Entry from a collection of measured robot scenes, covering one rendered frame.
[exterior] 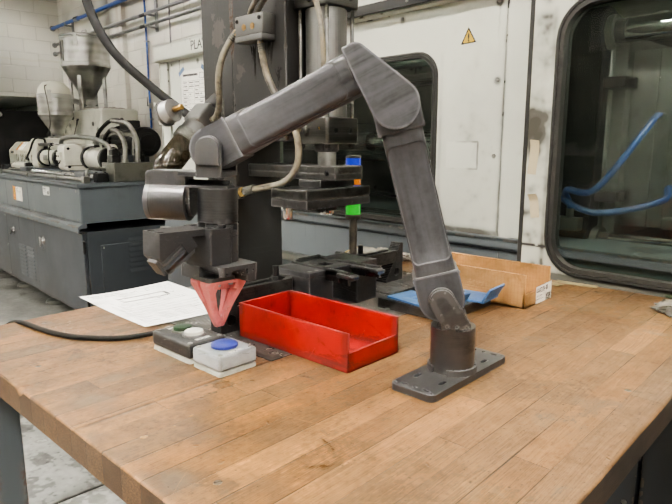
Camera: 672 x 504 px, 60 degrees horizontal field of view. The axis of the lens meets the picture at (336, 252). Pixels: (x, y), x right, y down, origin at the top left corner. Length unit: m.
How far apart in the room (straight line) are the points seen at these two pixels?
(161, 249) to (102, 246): 3.42
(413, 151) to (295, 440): 0.39
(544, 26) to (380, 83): 0.86
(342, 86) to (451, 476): 0.48
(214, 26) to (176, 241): 0.68
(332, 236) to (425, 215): 1.30
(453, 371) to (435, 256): 0.16
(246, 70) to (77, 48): 4.61
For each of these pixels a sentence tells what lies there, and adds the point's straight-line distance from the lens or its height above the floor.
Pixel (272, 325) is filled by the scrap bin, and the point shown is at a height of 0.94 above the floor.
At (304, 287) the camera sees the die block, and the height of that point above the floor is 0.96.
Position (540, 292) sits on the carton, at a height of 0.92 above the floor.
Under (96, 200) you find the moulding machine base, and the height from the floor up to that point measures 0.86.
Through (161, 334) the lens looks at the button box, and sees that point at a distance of 0.97.
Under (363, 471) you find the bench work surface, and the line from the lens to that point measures 0.63.
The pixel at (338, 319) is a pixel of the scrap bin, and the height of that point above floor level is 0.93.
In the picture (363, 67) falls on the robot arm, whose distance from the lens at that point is 0.77.
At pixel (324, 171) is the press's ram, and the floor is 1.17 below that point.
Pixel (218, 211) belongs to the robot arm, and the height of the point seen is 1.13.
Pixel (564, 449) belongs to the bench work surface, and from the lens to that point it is 0.71.
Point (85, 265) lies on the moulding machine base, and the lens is 4.19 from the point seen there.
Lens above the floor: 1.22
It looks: 10 degrees down
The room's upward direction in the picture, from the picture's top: straight up
